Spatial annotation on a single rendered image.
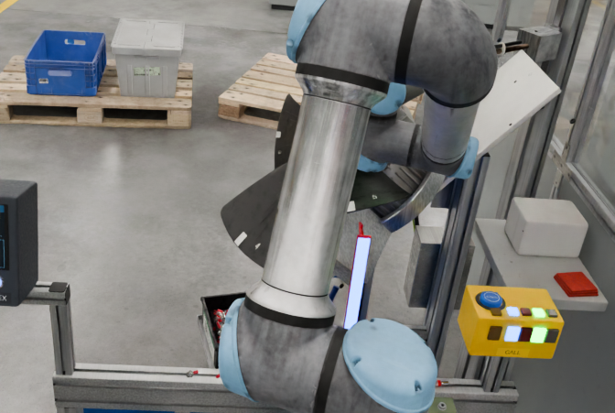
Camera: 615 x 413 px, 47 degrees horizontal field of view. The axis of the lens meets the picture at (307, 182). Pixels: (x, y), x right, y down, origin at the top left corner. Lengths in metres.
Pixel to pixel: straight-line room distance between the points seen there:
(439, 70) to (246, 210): 0.92
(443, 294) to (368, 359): 1.09
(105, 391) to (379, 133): 0.71
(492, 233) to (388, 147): 0.84
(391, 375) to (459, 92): 0.34
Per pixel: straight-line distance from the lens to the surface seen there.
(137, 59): 4.37
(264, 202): 1.63
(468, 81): 0.86
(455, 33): 0.82
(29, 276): 1.31
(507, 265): 1.87
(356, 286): 1.29
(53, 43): 5.02
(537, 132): 2.06
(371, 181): 1.40
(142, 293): 3.02
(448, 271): 1.87
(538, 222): 1.88
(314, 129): 0.83
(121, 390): 1.44
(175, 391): 1.43
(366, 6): 0.82
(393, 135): 1.19
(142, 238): 3.35
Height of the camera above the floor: 1.85
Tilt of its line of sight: 29 degrees down
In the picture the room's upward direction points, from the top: 6 degrees clockwise
